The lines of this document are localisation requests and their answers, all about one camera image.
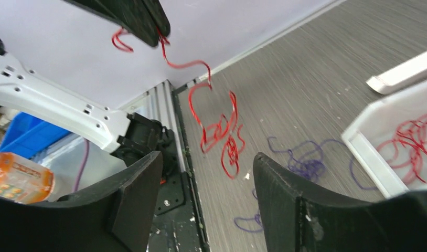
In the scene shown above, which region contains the orange printed package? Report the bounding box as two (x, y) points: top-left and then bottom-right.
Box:
(0, 152), (56, 204)

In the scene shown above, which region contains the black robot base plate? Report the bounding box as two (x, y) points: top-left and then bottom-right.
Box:
(147, 91), (210, 251)

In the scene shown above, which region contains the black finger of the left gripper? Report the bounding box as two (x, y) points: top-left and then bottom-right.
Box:
(67, 0), (159, 47)
(143, 0), (170, 37)

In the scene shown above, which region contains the red cable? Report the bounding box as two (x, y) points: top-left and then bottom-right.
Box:
(376, 112), (427, 185)
(111, 27), (246, 180)

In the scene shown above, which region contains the white plastic bin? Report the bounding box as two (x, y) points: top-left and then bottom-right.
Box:
(341, 80), (427, 198)

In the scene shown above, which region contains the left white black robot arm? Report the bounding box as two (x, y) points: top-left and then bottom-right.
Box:
(0, 1), (176, 166)

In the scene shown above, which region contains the blue plastic crate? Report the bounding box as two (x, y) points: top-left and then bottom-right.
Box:
(0, 112), (70, 159)

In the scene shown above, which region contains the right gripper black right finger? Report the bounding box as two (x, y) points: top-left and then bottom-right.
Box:
(253, 152), (427, 251)

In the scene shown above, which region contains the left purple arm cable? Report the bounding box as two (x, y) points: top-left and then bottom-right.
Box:
(72, 138), (90, 193)

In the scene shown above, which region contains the coloured cable pile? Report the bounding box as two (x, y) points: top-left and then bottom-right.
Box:
(233, 136), (378, 234)

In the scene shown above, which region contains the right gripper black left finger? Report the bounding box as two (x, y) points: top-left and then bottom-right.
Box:
(0, 151), (163, 251)

